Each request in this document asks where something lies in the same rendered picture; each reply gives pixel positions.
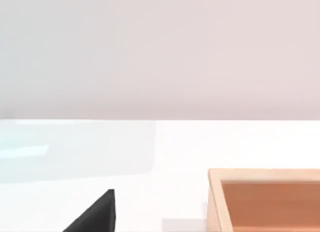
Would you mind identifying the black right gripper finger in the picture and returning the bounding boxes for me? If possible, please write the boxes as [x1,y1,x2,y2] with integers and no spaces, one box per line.
[62,189,117,232]

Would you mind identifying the shallow salmon-coloured box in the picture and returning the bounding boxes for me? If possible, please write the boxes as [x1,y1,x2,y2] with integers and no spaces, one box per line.
[207,168,320,232]

